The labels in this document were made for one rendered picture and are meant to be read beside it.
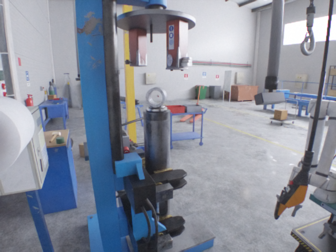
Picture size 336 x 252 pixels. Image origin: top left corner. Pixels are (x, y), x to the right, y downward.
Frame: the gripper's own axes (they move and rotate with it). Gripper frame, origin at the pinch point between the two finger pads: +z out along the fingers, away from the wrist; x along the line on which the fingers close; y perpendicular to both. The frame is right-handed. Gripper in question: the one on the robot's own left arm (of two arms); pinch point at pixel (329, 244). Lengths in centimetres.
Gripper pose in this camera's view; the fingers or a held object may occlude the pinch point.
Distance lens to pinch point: 159.0
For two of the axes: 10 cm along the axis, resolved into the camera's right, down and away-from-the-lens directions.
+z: -4.1, 8.6, 2.9
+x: 1.1, 3.7, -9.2
